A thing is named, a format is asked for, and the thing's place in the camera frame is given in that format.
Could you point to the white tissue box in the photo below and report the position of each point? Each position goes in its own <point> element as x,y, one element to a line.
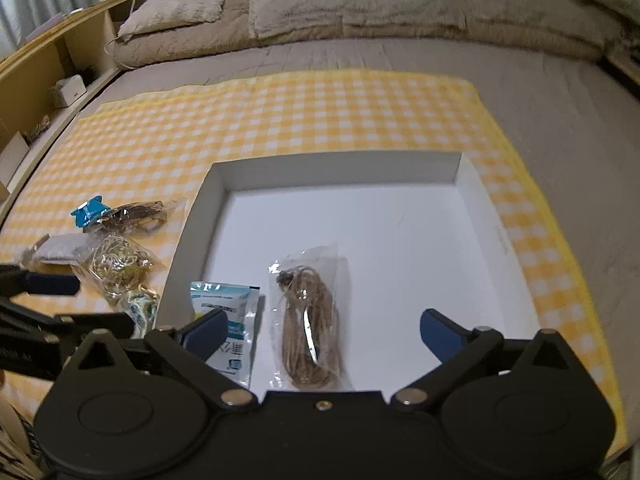
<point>66,92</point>

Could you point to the grey fabric pouch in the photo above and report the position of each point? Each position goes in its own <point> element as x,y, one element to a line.
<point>61,249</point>

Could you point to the right side shelf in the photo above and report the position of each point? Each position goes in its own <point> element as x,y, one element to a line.
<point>619,22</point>

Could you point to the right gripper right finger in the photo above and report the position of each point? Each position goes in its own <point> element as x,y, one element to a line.
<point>463,355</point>

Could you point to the wooden long shelf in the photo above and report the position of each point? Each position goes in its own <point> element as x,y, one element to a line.
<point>30,124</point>

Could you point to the yellow checkered blanket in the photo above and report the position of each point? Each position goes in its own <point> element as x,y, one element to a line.
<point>159,145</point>

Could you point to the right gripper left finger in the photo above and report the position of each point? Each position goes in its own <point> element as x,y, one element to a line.
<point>187,350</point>

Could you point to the white shallow box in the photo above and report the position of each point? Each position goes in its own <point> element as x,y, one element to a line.
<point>412,230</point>

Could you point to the dark cord necklace bag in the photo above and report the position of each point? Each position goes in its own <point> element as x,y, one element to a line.
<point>136,218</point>

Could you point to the blue snack packet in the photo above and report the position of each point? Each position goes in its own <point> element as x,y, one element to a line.
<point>89,211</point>

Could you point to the beige cord green beads bag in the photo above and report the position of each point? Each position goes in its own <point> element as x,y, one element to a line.
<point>113,264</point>

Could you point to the brown rope bag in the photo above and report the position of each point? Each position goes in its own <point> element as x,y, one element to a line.
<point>306,319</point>

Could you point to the beige folded mattress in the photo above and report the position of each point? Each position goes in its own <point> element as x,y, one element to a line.
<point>231,33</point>

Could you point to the white blue sachet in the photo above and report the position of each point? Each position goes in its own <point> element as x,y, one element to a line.
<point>233,357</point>

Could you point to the left fluffy pillow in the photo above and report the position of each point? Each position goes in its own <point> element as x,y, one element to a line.
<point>158,15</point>

